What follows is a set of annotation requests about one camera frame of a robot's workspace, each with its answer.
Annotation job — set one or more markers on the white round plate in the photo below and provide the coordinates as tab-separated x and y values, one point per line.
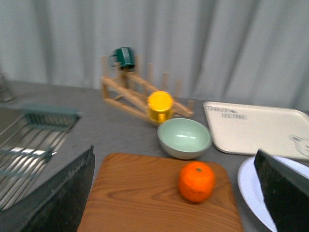
249	186

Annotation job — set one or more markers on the yellow mug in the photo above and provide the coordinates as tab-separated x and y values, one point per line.
160	105

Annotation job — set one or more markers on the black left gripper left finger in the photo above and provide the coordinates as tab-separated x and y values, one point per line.
58	204

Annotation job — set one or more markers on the orange fruit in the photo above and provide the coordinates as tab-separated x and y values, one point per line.
196	181

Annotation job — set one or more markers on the wooden cutting board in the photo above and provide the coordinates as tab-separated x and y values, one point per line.
136	193

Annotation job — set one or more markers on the light green bowl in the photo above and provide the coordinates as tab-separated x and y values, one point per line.
184	138

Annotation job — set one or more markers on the beige bear tray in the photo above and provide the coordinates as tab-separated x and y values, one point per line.
244	129

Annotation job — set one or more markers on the metal sink drying rack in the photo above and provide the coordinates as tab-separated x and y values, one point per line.
29	137

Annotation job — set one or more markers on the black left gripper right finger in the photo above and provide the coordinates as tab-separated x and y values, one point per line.
285	192

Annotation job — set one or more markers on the dark green mug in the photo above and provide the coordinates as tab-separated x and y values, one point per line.
124	56

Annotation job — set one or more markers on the wooden dish rack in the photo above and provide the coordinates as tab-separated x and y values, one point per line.
128	91

